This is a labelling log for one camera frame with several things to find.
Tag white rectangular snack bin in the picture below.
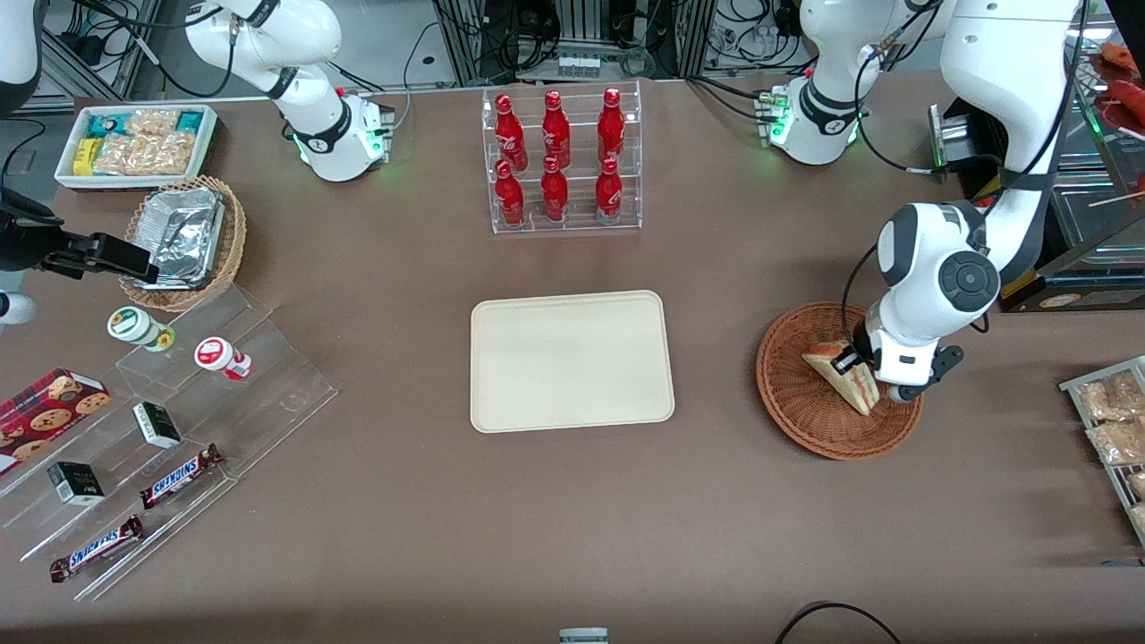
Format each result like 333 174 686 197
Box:
54 104 220 191

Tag black box gold lettering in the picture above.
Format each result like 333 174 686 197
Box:
47 461 106 507

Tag clear acrylic bottle rack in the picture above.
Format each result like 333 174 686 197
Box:
481 80 643 235

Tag green sunflower yogurt cup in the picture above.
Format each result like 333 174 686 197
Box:
107 306 176 353

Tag grey metal snack tray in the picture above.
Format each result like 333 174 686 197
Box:
1058 355 1145 548

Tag black looped table cable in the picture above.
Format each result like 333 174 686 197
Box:
774 602 903 644

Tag Snickers chocolate bar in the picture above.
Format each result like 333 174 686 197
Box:
139 444 225 511
49 514 145 584

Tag stacked aluminium foil trays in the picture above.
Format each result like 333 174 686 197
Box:
130 186 226 292

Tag red cola bottle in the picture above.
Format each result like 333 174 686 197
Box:
494 94 529 171
595 157 623 225
541 89 572 169
495 159 526 227
540 156 570 223
597 87 626 166

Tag triangular sandwich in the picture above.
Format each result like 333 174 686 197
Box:
801 338 882 418

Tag cream rectangular serving tray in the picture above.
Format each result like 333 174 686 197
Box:
470 289 676 435

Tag light tan wicker basket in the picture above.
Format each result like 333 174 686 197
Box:
119 174 248 312

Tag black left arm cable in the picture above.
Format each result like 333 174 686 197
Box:
839 241 886 345

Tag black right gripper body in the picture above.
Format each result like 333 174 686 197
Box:
0 188 86 278

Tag red chocolate chip cookie box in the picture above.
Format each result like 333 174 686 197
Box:
0 368 112 475

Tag dark brown round wicker basket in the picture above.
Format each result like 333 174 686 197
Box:
756 301 924 462

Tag red strawberry yogurt cup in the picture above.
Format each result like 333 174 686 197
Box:
194 336 253 382

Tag black glass display cabinet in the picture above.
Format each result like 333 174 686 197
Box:
930 0 1145 314

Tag clear acrylic stepped shelf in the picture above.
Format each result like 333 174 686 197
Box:
0 282 339 602

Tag small black white-label box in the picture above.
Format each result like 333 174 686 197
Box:
132 401 182 450

